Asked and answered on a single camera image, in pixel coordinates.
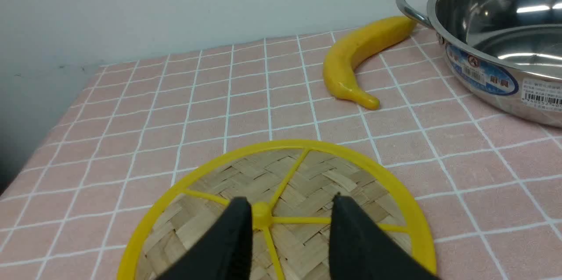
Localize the pink checkered tablecloth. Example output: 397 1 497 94
1 28 561 280

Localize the yellow bamboo steamer lid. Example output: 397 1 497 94
116 140 437 280

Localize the yellow plastic banana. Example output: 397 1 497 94
323 16 416 110

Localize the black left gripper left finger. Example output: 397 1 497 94
157 197 253 280

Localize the stainless steel pot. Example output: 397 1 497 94
396 0 562 128

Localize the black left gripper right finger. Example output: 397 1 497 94
329 195 438 280

